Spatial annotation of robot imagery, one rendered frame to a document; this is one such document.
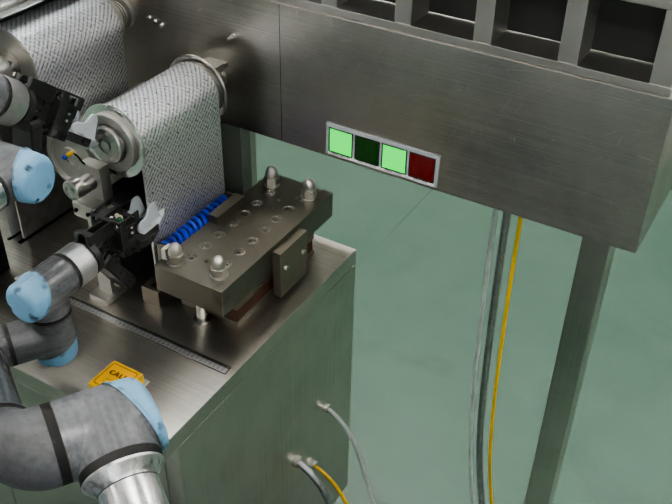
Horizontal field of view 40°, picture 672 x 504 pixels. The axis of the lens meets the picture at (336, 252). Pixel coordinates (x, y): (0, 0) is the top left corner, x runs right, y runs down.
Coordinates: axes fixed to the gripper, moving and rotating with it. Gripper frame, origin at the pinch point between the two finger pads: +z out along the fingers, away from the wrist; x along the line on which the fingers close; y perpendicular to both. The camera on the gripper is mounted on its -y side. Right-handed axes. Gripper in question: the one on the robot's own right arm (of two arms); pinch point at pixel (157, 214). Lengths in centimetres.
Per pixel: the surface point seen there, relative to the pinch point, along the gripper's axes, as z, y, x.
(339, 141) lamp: 28.8, 9.6, -23.7
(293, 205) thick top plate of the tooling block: 24.3, -6.2, -15.5
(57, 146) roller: -2.9, 9.9, 21.4
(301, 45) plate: 29.5, 27.5, -14.4
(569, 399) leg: 45, -50, -76
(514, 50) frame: 30, 37, -56
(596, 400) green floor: 111, -109, -73
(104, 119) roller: -4.0, 20.7, 6.5
